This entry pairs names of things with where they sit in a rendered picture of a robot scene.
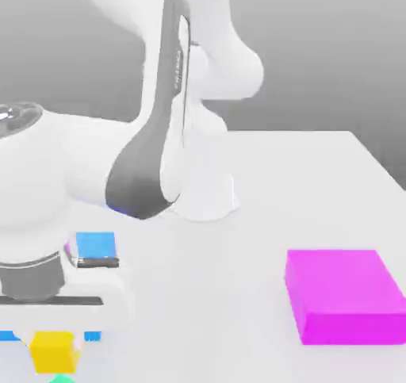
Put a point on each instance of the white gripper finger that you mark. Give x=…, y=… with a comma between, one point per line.
x=79, y=338
x=22, y=336

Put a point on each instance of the large magenta box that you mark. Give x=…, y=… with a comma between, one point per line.
x=342, y=294

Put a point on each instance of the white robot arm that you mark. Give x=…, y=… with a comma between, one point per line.
x=95, y=154

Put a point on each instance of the small green cube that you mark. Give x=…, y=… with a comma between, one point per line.
x=62, y=379

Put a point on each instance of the large blue box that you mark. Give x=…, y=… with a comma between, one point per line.
x=95, y=245

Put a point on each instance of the small yellow cube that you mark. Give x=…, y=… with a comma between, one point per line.
x=54, y=353

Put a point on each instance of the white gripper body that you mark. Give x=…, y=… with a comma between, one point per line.
x=63, y=316

